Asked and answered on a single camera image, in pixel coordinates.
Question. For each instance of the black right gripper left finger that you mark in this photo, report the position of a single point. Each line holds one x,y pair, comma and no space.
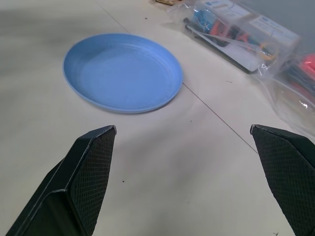
81,182

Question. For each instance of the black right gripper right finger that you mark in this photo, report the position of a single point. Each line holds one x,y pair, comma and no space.
288,169

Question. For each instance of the blue round plate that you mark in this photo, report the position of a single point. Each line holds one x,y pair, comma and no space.
122,73

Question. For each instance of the clear bag with red item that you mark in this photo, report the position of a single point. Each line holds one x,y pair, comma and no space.
292,96

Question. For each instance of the clear bag of colourful parts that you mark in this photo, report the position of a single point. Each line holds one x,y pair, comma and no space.
236,37

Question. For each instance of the tan wooden object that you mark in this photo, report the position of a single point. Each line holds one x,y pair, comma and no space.
166,2

